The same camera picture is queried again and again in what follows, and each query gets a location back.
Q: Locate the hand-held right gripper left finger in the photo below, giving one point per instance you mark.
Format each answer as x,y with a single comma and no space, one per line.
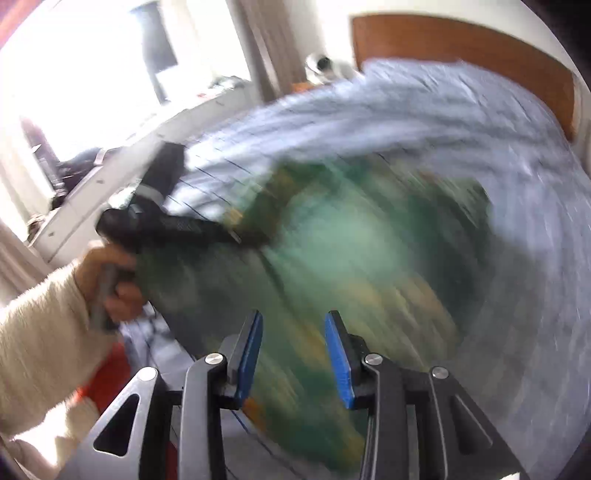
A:
249,360

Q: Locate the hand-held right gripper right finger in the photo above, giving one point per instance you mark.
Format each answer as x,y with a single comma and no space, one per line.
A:
339,364

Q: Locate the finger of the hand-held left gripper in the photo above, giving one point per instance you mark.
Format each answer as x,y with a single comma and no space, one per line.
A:
242,236

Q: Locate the green patterned silk jacket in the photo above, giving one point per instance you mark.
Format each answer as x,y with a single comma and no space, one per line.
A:
346,240

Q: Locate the person's left forearm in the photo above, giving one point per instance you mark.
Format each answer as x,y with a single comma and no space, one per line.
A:
41,346

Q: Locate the person's left hand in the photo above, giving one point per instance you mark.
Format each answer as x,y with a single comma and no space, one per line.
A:
131,300

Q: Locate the white side desk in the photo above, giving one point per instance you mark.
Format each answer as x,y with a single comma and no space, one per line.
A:
115,170

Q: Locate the dark bag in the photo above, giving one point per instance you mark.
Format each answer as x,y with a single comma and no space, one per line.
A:
76,177

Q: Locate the orange cloth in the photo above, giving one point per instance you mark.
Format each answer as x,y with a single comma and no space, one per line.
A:
106,383

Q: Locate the dark hanging cloth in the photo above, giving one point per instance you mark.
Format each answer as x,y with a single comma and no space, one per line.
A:
154,46

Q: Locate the small white round device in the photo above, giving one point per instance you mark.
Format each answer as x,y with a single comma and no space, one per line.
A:
325,69

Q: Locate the beige curtain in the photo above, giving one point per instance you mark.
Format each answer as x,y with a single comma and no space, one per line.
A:
268,46

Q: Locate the blue checked bed sheet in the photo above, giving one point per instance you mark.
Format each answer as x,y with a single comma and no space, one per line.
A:
508,161

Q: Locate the wooden headboard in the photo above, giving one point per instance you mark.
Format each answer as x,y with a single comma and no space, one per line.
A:
461,46

